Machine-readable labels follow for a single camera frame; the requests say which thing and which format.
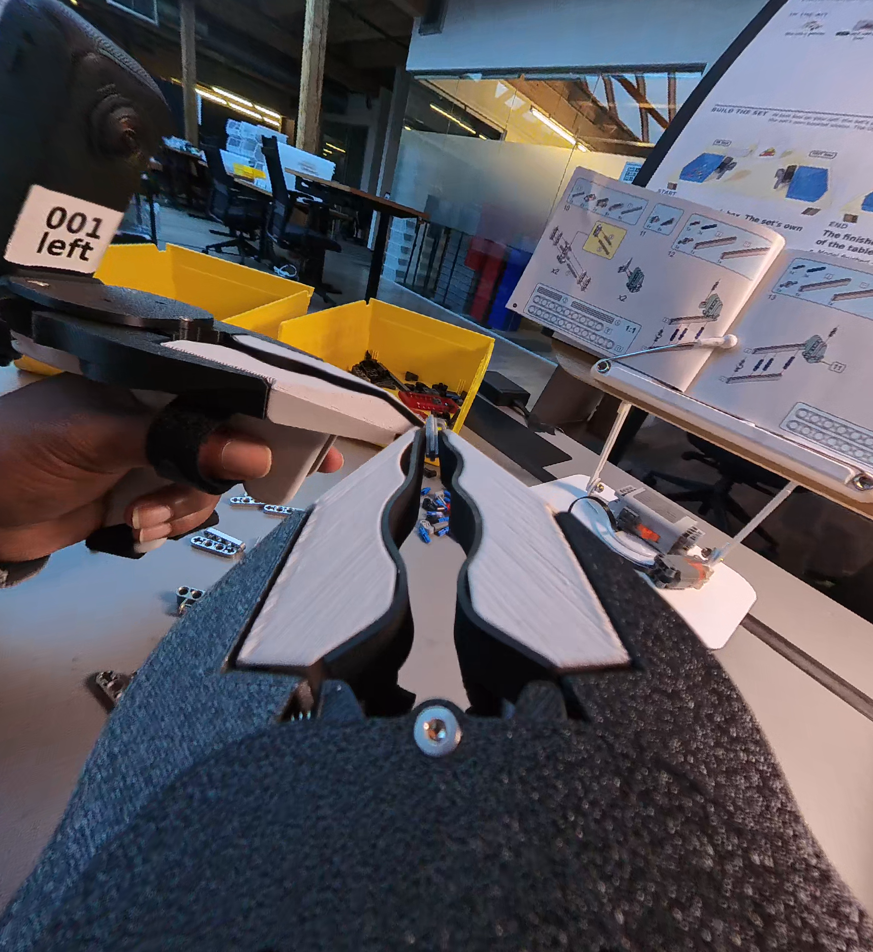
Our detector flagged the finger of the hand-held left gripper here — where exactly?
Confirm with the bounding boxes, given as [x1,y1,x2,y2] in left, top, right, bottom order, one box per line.
[230,333,428,428]
[163,341,424,508]

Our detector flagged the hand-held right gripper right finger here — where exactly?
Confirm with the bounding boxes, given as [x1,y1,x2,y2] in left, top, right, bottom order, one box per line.
[440,431,632,718]

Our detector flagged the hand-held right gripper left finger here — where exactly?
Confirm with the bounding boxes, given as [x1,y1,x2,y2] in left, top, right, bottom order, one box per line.
[234,430,426,718]

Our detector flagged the yellow bin with red panels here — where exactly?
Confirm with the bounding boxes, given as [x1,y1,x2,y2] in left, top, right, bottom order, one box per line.
[279,299,496,467]

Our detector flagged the grey desk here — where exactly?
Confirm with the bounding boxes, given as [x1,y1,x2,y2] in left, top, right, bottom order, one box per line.
[0,357,873,946]

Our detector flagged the person's left hand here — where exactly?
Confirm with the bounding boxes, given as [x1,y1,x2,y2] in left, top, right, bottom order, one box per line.
[0,372,346,564]

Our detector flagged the heap of dark building pieces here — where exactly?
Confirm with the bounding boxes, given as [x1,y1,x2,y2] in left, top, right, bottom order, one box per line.
[351,353,468,418]

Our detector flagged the scattered chrome beams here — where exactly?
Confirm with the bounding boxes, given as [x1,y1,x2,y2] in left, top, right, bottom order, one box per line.
[94,494,297,708]

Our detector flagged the grey motor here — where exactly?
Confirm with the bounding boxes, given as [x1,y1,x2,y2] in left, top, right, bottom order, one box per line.
[648,550,713,591]

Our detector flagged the black office chair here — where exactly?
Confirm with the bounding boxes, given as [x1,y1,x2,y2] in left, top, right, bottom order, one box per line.
[261,137,341,266]
[204,145,266,255]
[645,431,803,538]

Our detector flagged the grey battery box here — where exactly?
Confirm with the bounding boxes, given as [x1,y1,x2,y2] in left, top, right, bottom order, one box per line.
[608,487,706,556]

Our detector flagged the pile of small coloured connectors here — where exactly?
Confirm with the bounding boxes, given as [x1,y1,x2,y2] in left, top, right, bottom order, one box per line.
[414,465,453,544]

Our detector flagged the wooden book stand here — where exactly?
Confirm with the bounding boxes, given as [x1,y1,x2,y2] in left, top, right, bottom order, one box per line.
[532,327,873,650]

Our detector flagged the stack of grey crates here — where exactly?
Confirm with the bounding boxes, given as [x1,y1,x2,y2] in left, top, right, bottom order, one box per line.
[392,216,475,296]

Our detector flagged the black power adapter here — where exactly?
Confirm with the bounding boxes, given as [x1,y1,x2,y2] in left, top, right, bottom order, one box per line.
[480,372,533,407]

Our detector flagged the wooden top table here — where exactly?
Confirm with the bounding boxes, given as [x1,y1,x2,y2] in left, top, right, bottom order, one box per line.
[284,167,431,303]

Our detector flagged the stack of red crates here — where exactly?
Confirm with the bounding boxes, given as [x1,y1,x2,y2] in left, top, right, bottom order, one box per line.
[466,238,509,318]

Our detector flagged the stack of white boxes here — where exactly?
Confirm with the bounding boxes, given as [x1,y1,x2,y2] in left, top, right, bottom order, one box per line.
[224,119,338,184]

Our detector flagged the blue crate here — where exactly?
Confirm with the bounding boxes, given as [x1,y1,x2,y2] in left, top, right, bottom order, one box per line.
[489,249,535,333]

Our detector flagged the instruction booklet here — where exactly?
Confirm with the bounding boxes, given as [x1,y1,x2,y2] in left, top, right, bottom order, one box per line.
[507,167,873,486]

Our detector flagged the white instruction sheet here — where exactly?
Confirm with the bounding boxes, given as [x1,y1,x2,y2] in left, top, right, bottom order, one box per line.
[648,0,873,278]

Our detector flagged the black motor cable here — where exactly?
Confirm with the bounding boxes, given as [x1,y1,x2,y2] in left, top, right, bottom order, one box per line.
[568,496,624,538]

